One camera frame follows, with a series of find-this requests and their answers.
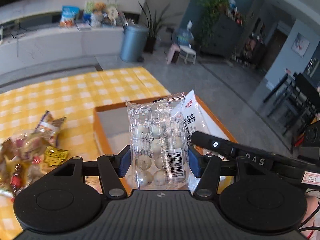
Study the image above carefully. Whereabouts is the grey metal trash can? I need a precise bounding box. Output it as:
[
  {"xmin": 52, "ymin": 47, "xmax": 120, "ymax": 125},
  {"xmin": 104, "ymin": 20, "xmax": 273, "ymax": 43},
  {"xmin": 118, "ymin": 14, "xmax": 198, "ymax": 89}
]
[{"xmin": 120, "ymin": 24, "xmax": 149, "ymax": 62}]

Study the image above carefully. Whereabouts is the water jug bottle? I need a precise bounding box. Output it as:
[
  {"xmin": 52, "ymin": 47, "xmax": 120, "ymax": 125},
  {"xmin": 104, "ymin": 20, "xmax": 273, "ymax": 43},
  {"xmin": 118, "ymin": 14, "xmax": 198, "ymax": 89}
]
[{"xmin": 172, "ymin": 20, "xmax": 194, "ymax": 48}]

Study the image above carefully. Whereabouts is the white pink stool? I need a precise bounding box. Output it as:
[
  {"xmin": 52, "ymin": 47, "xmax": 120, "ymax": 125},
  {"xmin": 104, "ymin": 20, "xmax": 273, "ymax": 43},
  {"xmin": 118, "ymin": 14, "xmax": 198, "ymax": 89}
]
[{"xmin": 166, "ymin": 43, "xmax": 197, "ymax": 64}]

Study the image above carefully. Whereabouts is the yellow checkered tablecloth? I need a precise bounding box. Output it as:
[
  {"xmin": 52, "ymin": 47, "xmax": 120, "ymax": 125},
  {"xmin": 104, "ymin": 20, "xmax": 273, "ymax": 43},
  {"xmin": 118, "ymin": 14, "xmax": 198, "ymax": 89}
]
[{"xmin": 0, "ymin": 65, "xmax": 172, "ymax": 240}]

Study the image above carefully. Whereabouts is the blue snack bag on counter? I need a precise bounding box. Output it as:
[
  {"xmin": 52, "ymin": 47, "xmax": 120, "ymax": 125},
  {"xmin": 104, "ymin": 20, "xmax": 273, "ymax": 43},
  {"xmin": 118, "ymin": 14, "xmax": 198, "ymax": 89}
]
[{"xmin": 59, "ymin": 5, "xmax": 80, "ymax": 28}]

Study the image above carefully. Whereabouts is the orange cardboard box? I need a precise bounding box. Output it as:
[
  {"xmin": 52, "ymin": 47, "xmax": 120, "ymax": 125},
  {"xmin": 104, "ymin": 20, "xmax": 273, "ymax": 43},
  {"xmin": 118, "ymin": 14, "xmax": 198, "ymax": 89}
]
[{"xmin": 92, "ymin": 94, "xmax": 238, "ymax": 196}]

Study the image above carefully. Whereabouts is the dark cabinet with plants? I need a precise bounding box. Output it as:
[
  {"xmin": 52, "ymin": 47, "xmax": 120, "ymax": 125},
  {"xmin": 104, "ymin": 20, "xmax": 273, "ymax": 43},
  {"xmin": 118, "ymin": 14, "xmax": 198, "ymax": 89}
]
[{"xmin": 196, "ymin": 0, "xmax": 246, "ymax": 59}]

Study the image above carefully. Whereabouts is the brown blue chip bag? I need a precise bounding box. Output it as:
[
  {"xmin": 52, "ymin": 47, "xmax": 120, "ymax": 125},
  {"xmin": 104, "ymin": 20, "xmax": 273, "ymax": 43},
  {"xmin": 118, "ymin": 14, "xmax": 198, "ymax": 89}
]
[{"xmin": 34, "ymin": 111, "xmax": 66, "ymax": 146}]

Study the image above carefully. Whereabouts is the potted green plant right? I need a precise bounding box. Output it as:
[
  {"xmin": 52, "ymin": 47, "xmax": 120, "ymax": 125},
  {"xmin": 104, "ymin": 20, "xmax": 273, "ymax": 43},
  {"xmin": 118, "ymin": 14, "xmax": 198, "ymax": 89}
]
[{"xmin": 138, "ymin": 2, "xmax": 183, "ymax": 54}]

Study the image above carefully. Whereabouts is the clear tray of round cakes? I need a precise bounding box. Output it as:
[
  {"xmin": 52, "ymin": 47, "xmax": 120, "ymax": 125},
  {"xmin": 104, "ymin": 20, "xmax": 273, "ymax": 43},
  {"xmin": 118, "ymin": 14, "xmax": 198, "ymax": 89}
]
[{"xmin": 126, "ymin": 93, "xmax": 189, "ymax": 190}]

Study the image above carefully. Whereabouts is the white snack bar packet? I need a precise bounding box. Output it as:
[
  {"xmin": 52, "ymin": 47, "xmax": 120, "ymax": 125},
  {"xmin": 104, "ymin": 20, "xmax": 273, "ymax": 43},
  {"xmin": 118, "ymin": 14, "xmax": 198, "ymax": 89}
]
[{"xmin": 182, "ymin": 90, "xmax": 236, "ymax": 193}]

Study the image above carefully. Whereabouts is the pink pastry clear pack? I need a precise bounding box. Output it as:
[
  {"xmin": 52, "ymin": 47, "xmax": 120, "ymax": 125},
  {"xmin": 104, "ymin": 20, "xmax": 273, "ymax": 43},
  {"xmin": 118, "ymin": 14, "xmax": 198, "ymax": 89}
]
[{"xmin": 11, "ymin": 131, "xmax": 50, "ymax": 158}]

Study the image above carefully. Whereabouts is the waffle pack yellow label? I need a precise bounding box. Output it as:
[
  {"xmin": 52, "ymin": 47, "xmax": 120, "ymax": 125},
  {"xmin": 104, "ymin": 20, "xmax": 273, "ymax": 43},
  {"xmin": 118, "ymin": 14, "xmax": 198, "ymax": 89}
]
[{"xmin": 27, "ymin": 146, "xmax": 69, "ymax": 179}]

